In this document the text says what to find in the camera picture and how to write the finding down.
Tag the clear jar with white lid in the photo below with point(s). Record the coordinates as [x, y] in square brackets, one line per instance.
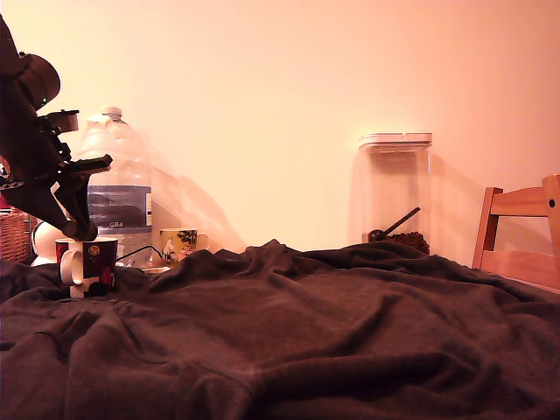
[396, 184]

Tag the black scoop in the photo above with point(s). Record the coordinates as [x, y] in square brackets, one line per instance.
[396, 226]

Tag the dark coffee capsule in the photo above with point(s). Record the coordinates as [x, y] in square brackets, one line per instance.
[83, 232]

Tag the small white round camera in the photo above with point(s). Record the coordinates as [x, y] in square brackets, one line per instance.
[44, 245]

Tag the camera box on bracket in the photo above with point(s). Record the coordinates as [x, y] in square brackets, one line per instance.
[63, 121]

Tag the cartoon print mug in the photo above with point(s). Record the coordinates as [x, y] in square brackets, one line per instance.
[179, 245]

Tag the woven wicker basket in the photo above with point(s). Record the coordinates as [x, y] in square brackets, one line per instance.
[15, 238]

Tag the large clear water bottle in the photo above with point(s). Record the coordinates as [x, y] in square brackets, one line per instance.
[122, 175]

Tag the dark brown blanket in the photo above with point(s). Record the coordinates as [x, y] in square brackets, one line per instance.
[280, 341]

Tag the coffee beans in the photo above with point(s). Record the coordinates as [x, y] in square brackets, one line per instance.
[413, 242]

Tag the wooden chair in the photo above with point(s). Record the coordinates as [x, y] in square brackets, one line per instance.
[520, 262]

